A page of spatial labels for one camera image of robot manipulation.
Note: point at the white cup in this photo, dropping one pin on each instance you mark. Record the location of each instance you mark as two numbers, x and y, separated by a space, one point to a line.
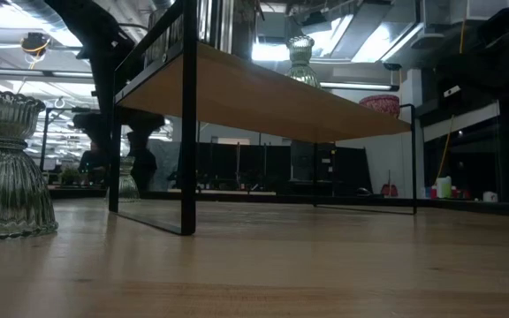
489 196

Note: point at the black aluminium table frame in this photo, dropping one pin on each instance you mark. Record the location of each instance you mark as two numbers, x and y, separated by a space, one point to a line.
480 207

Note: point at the dark bronze candle tin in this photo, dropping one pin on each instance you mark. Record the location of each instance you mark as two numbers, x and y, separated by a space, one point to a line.
166 35

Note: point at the pink patterned round tin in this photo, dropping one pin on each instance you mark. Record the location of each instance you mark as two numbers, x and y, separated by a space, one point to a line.
380 105

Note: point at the silver candle tin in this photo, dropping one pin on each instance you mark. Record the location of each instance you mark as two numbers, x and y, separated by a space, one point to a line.
217 24

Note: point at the green white bottle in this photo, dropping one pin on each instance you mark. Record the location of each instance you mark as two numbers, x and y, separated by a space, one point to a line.
443 187

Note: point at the ceiling light tube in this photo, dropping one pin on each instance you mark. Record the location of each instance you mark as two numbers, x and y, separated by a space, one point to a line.
356 86

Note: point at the wooden shelf riser black frame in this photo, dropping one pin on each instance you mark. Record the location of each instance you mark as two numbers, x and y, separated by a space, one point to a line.
259 101

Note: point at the black ceiling dome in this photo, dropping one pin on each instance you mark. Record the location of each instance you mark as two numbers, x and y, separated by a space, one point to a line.
35 44

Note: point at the red floor object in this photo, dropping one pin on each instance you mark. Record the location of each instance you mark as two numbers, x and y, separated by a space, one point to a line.
389 191

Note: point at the grey fabric cover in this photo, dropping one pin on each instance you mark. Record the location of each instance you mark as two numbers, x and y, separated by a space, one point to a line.
168 163

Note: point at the person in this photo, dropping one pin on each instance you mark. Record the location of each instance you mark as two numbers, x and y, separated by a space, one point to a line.
91 163
147 170

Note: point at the green ribbed glass candle holder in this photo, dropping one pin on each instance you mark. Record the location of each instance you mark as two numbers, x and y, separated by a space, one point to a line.
127 183
7 185
301 57

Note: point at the small green plant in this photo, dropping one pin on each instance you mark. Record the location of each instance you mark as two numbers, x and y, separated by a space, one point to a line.
70 176

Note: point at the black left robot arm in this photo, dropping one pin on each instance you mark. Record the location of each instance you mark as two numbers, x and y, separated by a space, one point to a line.
91 31

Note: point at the black partition panels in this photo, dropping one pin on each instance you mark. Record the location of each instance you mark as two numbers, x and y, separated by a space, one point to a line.
281 168

